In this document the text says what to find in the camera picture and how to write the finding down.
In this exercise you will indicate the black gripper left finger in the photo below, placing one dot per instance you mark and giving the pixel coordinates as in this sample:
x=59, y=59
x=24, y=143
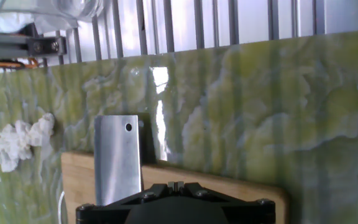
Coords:
x=104, y=214

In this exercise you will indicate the crumpled white tissue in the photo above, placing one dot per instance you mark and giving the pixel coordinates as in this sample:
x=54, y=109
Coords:
x=17, y=146

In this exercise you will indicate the aluminium frame profile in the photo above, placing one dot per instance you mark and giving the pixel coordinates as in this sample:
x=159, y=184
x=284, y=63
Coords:
x=8, y=45

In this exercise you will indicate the bamboo cutting board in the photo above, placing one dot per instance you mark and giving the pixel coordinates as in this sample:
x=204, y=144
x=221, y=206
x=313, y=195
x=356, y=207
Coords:
x=213, y=189

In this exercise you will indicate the white plastic bag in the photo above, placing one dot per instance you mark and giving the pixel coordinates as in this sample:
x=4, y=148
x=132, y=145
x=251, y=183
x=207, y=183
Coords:
x=8, y=23

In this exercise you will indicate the steel cleaver knife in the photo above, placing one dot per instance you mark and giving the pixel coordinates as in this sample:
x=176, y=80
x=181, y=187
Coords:
x=117, y=161

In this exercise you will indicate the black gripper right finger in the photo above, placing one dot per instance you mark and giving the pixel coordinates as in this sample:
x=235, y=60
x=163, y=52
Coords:
x=247, y=214

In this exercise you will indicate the green marble pattern mat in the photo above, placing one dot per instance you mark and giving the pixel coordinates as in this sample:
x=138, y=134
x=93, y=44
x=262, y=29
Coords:
x=244, y=109

